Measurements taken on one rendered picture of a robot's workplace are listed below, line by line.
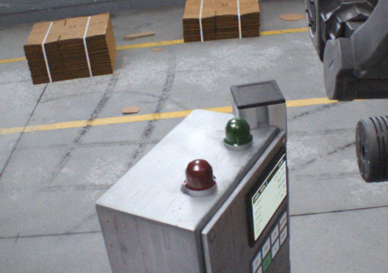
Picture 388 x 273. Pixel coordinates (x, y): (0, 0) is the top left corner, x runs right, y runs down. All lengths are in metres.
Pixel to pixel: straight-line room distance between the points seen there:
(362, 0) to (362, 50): 0.16
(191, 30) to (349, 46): 4.18
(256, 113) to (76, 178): 2.80
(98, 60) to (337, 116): 1.87
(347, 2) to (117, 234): 0.48
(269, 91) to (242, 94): 0.02
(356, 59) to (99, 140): 3.02
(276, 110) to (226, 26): 4.31
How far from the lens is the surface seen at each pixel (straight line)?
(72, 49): 4.48
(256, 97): 0.54
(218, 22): 4.84
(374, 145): 1.54
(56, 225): 2.99
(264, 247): 0.55
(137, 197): 0.47
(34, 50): 4.52
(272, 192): 0.53
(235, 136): 0.50
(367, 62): 0.67
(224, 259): 0.47
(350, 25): 0.77
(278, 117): 0.54
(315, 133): 3.45
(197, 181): 0.45
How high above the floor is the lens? 1.74
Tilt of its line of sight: 29 degrees down
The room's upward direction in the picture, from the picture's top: 7 degrees counter-clockwise
